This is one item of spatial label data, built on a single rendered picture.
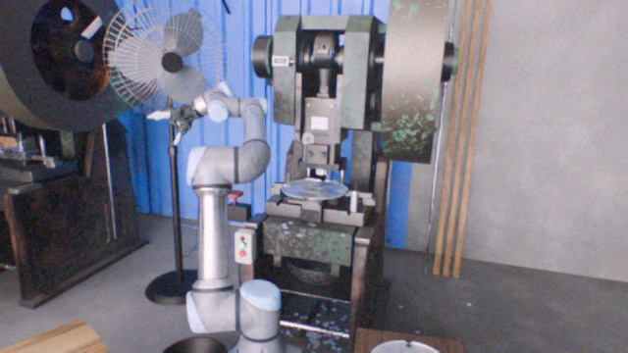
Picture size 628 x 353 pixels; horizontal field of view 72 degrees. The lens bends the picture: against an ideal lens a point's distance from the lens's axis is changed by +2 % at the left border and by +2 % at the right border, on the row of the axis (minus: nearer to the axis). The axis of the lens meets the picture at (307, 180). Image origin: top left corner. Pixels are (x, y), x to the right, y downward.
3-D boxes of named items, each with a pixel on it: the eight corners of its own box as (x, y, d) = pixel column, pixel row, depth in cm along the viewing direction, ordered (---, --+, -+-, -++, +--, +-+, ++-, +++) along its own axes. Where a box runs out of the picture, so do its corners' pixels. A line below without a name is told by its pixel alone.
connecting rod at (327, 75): (333, 116, 178) (337, 28, 169) (304, 114, 181) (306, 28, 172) (342, 111, 197) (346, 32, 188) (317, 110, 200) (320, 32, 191)
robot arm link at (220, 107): (237, 104, 154) (237, 91, 163) (206, 104, 152) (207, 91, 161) (238, 124, 159) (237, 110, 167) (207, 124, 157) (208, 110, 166)
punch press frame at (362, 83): (349, 340, 185) (371, 8, 149) (257, 321, 197) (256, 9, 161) (374, 262, 259) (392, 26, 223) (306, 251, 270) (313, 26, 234)
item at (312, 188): (353, 184, 195) (353, 182, 195) (340, 203, 169) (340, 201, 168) (293, 177, 203) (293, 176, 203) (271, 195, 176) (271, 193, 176)
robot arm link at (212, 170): (240, 335, 119) (237, 141, 124) (184, 339, 117) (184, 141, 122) (240, 326, 131) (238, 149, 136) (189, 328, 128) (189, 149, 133)
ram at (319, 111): (332, 167, 181) (336, 95, 173) (298, 163, 185) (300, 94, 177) (340, 158, 197) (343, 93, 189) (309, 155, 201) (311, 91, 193)
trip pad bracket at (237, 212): (246, 247, 188) (246, 205, 182) (227, 244, 190) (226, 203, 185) (252, 242, 193) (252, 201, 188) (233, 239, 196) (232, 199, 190)
